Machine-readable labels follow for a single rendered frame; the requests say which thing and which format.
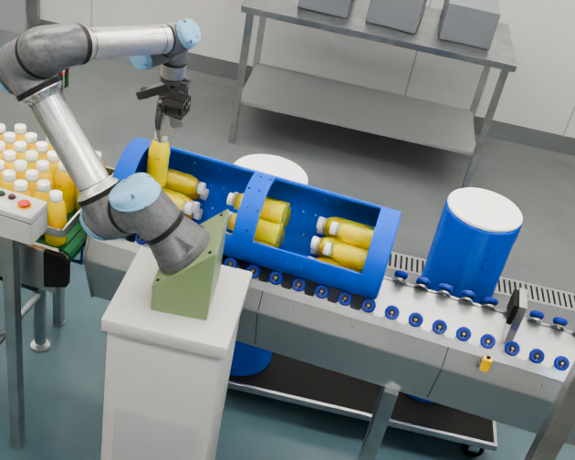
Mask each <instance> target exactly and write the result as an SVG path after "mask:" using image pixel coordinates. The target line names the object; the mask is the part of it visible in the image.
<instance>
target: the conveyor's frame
mask: <svg viewBox="0 0 575 460"><path fill-rule="evenodd" d="M19 255H20V284H21V288H25V289H28V290H31V291H34V294H33V295H32V296H31V298H30V299H29V300H28V301H27V302H26V303H25V305H24V306H23V307H22V308H21V314H22V319H23V318H24V316H25V315H26V314H27V313H28V312H29V310H30V309H31V308H32V307H34V332H35V339H34V340H33V341H32V342H31V345H30V347H31V350H32V351H34V352H45V351H47V350H48V349H49V348H50V342H49V341H48V340H47V317H46V291H47V292H50V293H54V294H56V293H57V290H56V288H65V287H67V286H68V284H69V282H70V262H69V261H68V257H69V256H68V255H67V254H65V253H64V252H63V251H62V252H61V251H58V249H57V248H55V247H51V246H46V245H43V244H39V243H37V242H35V243H34V244H33V245H31V246H30V245H27V244H24V243H19ZM0 281H2V282H3V268H2V247H1V236H0ZM4 340H5V327H4V328H3V329H2V330H1V331H0V345H1V344H2V343H3V341H4Z"/></svg>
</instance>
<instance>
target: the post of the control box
mask: <svg viewBox="0 0 575 460"><path fill-rule="evenodd" d="M1 247H2V268H3V287H4V307H5V345H6V365H7V385H8V404H9V424H10V444H11V445H10V446H11V447H14V448H16V449H19V450H20V449H21V448H22V446H23V445H24V443H25V442H26V434H25V404H24V374H23V344H22V314H21V284H20V255H19V242H17V241H15V240H12V239H9V238H5V237H2V236H1Z"/></svg>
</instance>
